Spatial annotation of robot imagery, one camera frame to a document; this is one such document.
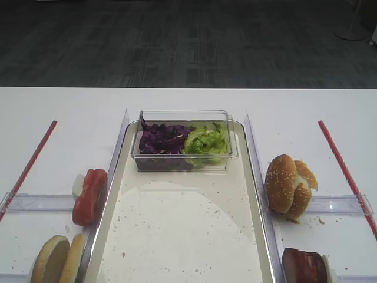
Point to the clear plastic food container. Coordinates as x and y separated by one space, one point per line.
194 119

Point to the sesame bun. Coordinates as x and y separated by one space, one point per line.
279 182
305 182

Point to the right clear cross divider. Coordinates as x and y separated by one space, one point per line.
354 205

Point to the metal serving tray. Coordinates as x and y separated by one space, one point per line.
237 172

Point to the green lettuce leaves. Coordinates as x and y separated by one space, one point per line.
206 142

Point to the shredded purple cabbage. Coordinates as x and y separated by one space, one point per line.
162 139

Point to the right clear acrylic divider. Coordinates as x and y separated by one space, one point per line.
275 265

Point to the sesame bun top front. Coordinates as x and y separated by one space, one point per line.
279 182

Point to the white parchment paper sheet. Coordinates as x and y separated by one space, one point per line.
181 234

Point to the dark red meat patty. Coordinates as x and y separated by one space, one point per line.
302 266

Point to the white floor stand base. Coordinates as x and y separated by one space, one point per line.
352 32

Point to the clear cross divider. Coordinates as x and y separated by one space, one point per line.
354 205
29 203

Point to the red tomato slices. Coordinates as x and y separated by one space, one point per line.
85 211

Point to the right red tape strip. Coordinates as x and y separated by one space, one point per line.
347 174

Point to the left red tape strip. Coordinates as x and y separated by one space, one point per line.
28 169

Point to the white onion slice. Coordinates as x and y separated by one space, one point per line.
78 186

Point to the bun half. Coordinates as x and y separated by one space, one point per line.
50 261
72 263

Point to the left clear cross divider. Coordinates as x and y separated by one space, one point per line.
29 203

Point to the sesame bun top rear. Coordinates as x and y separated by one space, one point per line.
305 182

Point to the red tape strip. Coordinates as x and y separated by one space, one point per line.
28 169
347 174

